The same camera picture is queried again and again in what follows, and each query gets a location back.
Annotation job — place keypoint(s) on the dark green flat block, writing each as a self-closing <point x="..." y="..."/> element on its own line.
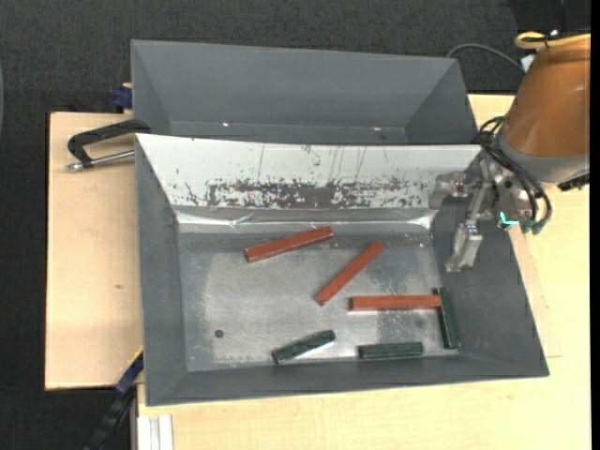
<point x="302" y="347"/>
<point x="390" y="350"/>
<point x="447" y="319"/>

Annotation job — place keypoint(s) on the grey metal bin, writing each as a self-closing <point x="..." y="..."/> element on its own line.
<point x="262" y="293"/>

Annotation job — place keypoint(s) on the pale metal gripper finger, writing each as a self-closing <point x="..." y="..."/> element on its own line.
<point x="445" y="190"/>
<point x="464" y="251"/>

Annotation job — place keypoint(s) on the red-brown flat block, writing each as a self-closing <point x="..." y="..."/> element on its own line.
<point x="349" y="274"/>
<point x="288" y="244"/>
<point x="394" y="302"/>

